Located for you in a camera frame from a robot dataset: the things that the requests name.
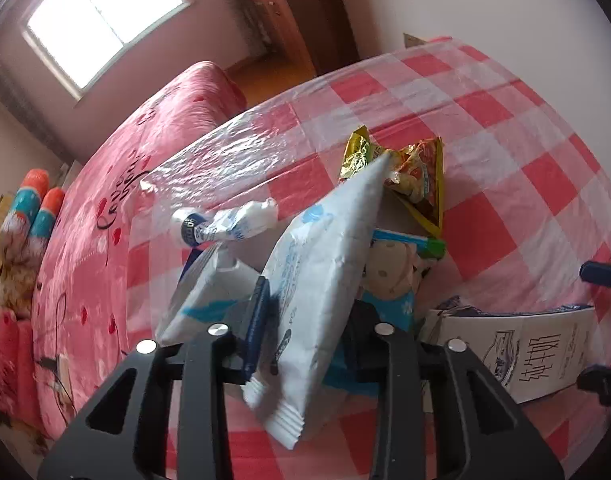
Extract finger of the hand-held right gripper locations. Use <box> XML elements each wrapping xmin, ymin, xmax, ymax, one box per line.
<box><xmin>579</xmin><ymin>260</ymin><xmax>611</xmax><ymax>290</ymax></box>
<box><xmin>577</xmin><ymin>366</ymin><xmax>611</xmax><ymax>408</ymax></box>

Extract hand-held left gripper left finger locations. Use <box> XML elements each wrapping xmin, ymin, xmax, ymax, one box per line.
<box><xmin>38</xmin><ymin>276</ymin><xmax>273</xmax><ymax>480</ymax></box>

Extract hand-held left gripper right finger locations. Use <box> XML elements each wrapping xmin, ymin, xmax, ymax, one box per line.
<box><xmin>343</xmin><ymin>300</ymin><xmax>566</xmax><ymax>480</ymax></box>

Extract white blue container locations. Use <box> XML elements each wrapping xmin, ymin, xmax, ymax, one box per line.
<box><xmin>156</xmin><ymin>247</ymin><xmax>261</xmax><ymax>347</ymax></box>

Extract white snack packet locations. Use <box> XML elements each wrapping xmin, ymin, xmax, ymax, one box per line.
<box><xmin>242</xmin><ymin>150</ymin><xmax>393</xmax><ymax>451</ymax></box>

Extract blue green cookie packet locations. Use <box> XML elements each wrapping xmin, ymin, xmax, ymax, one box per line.
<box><xmin>330</xmin><ymin>227</ymin><xmax>447</xmax><ymax>386</ymax></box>

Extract white milk carton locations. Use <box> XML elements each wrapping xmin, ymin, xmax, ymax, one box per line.
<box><xmin>415</xmin><ymin>296</ymin><xmax>597</xmax><ymax>405</ymax></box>

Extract white toothpaste tube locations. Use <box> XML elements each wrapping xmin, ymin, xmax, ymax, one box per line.
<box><xmin>171</xmin><ymin>197</ymin><xmax>280</xmax><ymax>248</ymax></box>

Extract yellow snack wrapper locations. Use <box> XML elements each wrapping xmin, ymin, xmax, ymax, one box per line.
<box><xmin>338</xmin><ymin>126</ymin><xmax>446</xmax><ymax>238</ymax></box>

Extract red white checked tablecloth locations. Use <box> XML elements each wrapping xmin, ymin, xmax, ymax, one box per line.
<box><xmin>125</xmin><ymin>35</ymin><xmax>611</xmax><ymax>480</ymax></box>

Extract orange teal bolster pillow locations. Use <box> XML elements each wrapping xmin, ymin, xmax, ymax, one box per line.
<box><xmin>30</xmin><ymin>187</ymin><xmax>66</xmax><ymax>246</ymax></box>
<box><xmin>15</xmin><ymin>169</ymin><xmax>51</xmax><ymax>231</ymax></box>

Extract pink folded blankets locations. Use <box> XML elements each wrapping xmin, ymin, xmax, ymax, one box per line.
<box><xmin>0</xmin><ymin>307</ymin><xmax>41</xmax><ymax>426</ymax></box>

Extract floral quilt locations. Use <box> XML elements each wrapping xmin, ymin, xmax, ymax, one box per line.
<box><xmin>0</xmin><ymin>210</ymin><xmax>46</xmax><ymax>321</ymax></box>

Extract brown wooden wardrobe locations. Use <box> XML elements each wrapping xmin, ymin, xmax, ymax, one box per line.
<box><xmin>230</xmin><ymin>0</ymin><xmax>361</xmax><ymax>78</ymax></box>

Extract bright window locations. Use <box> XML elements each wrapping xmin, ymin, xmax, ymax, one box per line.
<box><xmin>22</xmin><ymin>0</ymin><xmax>191</xmax><ymax>106</ymax></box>

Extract black charger cable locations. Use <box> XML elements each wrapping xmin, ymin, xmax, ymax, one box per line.
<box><xmin>35</xmin><ymin>290</ymin><xmax>81</xmax><ymax>411</ymax></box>

